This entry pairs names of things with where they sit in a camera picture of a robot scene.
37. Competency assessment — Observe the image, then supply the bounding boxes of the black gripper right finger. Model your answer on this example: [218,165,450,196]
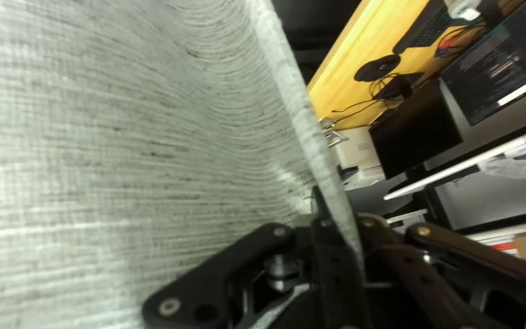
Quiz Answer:
[357,214,526,329]

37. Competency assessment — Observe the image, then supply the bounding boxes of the computer monitor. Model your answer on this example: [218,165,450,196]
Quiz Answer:
[441,0,526,145]

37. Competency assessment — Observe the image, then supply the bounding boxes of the grey fabric curtain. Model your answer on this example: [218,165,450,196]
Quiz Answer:
[0,0,359,329]

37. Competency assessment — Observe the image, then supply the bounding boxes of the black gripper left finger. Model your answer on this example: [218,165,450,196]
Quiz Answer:
[141,189,362,329]

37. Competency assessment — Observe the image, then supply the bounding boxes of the wooden top workbench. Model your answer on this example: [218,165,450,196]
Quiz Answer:
[308,0,483,130]

